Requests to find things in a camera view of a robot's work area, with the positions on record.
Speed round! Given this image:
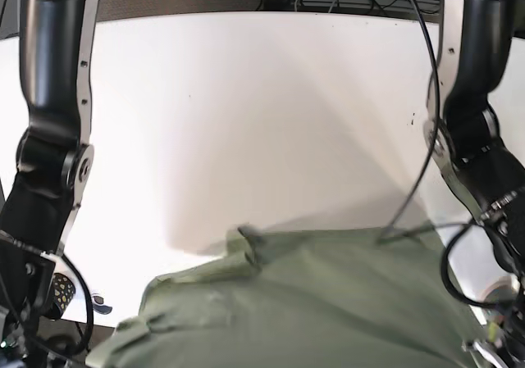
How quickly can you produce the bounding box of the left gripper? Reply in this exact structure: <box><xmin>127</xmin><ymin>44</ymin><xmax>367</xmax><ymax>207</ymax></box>
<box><xmin>462</xmin><ymin>339</ymin><xmax>524</xmax><ymax>368</ymax></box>

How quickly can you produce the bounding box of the green T-shirt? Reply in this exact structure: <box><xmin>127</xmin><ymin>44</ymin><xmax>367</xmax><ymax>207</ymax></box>
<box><xmin>86</xmin><ymin>226</ymin><xmax>482</xmax><ymax>367</ymax></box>

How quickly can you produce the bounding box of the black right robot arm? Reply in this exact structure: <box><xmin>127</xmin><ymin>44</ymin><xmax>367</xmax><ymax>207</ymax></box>
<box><xmin>1</xmin><ymin>0</ymin><xmax>99</xmax><ymax>367</ymax></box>

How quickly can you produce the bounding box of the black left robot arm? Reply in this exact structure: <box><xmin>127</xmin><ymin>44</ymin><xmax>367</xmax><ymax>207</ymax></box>
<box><xmin>425</xmin><ymin>0</ymin><xmax>524</xmax><ymax>282</ymax></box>

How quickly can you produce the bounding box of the grey plant pot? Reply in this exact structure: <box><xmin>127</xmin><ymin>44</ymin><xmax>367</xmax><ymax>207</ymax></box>
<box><xmin>482</xmin><ymin>277</ymin><xmax>518</xmax><ymax>303</ymax></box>

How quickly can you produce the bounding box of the left silver table grommet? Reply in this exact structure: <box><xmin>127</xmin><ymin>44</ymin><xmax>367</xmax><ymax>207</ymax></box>
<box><xmin>91</xmin><ymin>293</ymin><xmax>113</xmax><ymax>316</ymax></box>

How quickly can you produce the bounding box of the black gold spotted cup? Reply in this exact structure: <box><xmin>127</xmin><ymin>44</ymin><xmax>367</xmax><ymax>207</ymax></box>
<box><xmin>48</xmin><ymin>273</ymin><xmax>76</xmax><ymax>320</ymax></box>

